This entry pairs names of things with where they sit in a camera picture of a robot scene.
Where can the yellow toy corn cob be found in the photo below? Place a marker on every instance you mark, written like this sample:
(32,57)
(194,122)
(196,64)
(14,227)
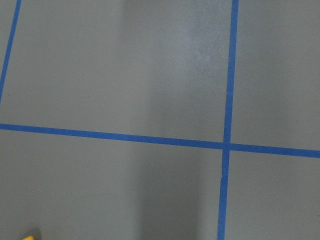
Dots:
(28,238)

